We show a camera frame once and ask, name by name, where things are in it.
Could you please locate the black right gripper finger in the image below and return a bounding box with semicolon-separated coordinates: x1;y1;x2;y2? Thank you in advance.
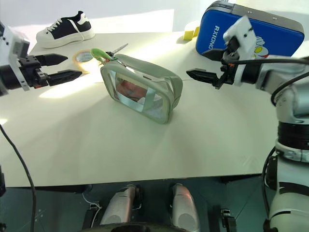
201;47;226;62
186;68;219;87

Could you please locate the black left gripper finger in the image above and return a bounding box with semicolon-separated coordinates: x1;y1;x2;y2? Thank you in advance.
36;54;69;66
47;69;83;87

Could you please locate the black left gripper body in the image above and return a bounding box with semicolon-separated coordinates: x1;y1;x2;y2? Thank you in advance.
17;55;50;89

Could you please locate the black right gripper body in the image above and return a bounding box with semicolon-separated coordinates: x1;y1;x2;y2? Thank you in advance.
213;38;240;90

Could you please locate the clear green toiletry bag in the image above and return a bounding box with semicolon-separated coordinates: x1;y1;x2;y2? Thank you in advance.
99;54;183;125

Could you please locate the blue hard case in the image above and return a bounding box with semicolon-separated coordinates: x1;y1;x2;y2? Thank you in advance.
195;0;305;58

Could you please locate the beige tape roll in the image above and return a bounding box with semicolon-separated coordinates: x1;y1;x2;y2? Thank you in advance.
72;49;94;69

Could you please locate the black and white sneaker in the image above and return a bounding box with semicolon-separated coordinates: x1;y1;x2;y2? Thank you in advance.
36;10;96;49

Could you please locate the yellow and white block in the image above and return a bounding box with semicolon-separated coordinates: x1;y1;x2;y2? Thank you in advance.
183;20;201;41

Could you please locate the silver robot leg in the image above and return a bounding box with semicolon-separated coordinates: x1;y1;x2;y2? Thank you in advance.
99;184;143;228
168;183;201;232

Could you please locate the dark rounded robot waist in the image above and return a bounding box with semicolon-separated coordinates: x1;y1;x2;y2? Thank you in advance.
81;222;202;232

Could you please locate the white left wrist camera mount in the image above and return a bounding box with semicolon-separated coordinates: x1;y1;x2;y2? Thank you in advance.
0;22;31;92

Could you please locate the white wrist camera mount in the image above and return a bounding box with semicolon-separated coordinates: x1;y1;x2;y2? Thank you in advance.
223;15;257;87
0;22;31;92

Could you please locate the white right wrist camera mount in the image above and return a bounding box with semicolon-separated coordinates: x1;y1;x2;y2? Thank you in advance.
223;15;257;87

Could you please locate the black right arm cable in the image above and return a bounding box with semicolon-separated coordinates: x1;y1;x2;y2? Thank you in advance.
226;58;309;106

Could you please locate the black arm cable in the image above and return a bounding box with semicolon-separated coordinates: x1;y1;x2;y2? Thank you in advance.
226;58;309;106
0;124;37;232

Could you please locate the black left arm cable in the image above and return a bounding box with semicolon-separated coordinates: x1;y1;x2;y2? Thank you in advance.
0;124;37;232

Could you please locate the thin white cable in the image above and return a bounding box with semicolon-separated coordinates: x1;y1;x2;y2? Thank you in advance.
82;187;103;227

